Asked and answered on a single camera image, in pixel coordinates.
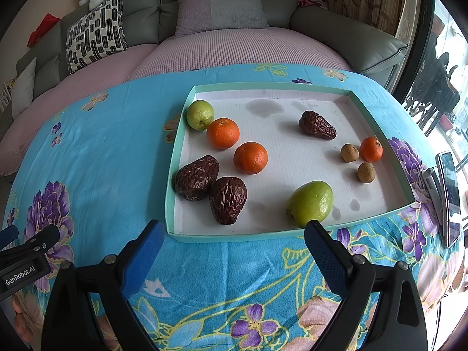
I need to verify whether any round wrinkled dried date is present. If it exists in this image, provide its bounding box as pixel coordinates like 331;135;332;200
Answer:
174;155;220;202

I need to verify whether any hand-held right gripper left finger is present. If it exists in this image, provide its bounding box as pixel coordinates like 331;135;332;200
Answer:
42;220;167;351

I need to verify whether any pink sofa seat cover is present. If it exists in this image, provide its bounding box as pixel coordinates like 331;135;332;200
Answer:
126;26;353;83
0;43;159;178

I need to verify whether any white decorative rack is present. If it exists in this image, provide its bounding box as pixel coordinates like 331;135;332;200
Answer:
0;77;17;118

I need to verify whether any brown longan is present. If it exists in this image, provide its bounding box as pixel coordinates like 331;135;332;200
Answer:
357;162;376;183
341;144;360;163

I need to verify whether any grey sofa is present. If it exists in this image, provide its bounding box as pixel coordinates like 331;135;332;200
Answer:
0;0;410;125

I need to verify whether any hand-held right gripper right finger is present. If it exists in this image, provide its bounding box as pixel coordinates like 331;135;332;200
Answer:
304;220;428;351

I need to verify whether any blue floral blanket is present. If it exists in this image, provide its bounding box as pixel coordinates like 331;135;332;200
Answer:
0;62;468;351

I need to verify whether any small green guava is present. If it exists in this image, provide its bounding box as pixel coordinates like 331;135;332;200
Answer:
186;100;215;131

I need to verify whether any teal shallow cardboard tray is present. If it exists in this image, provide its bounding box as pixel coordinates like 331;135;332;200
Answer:
165;82;415;244

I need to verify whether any black door frame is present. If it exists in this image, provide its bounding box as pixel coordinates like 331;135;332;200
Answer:
388;0;436;99

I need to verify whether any small tangerine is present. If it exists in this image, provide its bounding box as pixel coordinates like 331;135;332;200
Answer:
360;136;384;163

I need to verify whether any tapered wrinkled dried date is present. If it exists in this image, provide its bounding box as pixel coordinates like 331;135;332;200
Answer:
299;110;337;141

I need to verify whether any black and white patterned cushion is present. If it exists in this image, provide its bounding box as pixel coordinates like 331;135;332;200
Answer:
66;0;128;74

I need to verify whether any purple cushion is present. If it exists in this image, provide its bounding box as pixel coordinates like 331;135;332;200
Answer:
173;0;271;39

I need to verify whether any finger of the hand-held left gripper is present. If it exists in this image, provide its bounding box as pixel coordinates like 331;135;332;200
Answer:
0;226;20;251
22;224;61;254

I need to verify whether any black outdoor chair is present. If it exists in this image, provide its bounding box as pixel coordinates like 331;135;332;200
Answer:
404;51;461;136

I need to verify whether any orange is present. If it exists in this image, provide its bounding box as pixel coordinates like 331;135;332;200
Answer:
233;141;269;175
206;117;240;150

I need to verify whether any light grey cushion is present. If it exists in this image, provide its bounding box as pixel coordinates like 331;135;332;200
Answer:
11;56;38;119

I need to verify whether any smartphone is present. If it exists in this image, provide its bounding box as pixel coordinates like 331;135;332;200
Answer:
436;151;462;248

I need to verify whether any red plastic bag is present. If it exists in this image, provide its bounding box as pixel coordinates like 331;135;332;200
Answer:
27;13;62;48

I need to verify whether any large wrinkled dried date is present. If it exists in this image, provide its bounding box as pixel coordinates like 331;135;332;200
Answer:
209;176;248;226

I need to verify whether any large green guava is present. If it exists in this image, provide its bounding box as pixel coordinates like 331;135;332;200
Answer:
285;180;334;229

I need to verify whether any brown patterned curtain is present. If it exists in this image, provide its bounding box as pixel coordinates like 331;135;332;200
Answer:
321;0;421;39

